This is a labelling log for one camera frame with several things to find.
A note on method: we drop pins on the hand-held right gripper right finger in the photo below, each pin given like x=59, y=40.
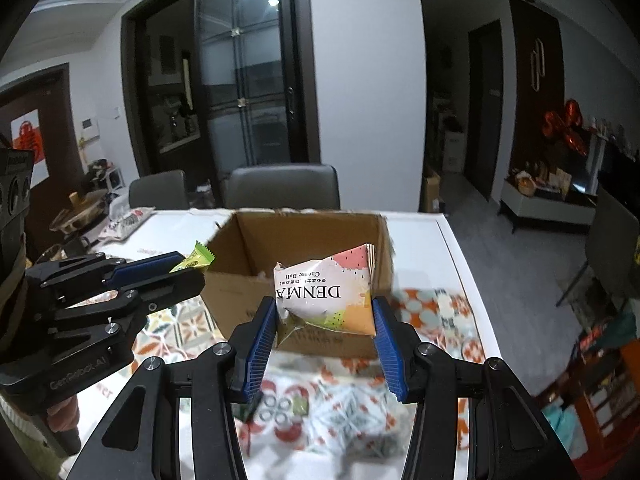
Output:
x=390, y=350

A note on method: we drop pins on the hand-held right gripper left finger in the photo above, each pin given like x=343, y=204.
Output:
x=255, y=355

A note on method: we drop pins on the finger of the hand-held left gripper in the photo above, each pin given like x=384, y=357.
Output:
x=145, y=267
x=170, y=290

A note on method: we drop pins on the small green snack packet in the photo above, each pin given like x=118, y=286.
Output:
x=192, y=260

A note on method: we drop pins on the brown cardboard box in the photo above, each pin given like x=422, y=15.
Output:
x=330, y=345

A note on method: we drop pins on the white pastry packet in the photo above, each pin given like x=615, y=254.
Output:
x=325, y=292

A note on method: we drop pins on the person's left forearm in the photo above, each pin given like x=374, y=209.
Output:
x=20, y=432

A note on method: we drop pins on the person's left hand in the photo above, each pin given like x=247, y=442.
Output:
x=65, y=422

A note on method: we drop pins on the patterned tissue pack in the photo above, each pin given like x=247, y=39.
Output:
x=125, y=223

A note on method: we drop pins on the white tablecloth with tile print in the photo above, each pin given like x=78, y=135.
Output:
x=350, y=410

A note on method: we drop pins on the grey dining chair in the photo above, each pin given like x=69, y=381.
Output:
x=282, y=186
x=157, y=189
x=610, y=245

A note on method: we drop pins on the metal hot pot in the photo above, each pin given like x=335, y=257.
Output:
x=82, y=211

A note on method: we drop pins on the small cardboard box on floor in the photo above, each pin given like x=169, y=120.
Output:
x=431, y=191

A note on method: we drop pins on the red and white door poster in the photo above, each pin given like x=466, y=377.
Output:
x=30, y=142

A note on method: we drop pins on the teal cloth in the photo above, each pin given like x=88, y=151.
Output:
x=565, y=427

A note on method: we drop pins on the glass sliding door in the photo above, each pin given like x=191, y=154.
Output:
x=250, y=100

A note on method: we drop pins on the white sideboard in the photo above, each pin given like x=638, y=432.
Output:
x=545, y=207

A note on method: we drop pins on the orange wooden high chair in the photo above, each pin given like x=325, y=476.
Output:
x=600, y=375

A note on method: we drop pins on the woven basket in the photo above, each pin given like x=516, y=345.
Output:
x=525, y=183

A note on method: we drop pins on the dark interior door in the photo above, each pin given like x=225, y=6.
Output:
x=485, y=105

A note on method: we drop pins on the red foil balloon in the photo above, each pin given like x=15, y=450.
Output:
x=565, y=125

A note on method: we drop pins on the white wall control panel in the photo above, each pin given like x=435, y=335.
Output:
x=90, y=128

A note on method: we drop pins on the white looped wall ornament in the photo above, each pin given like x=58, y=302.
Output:
x=537, y=62

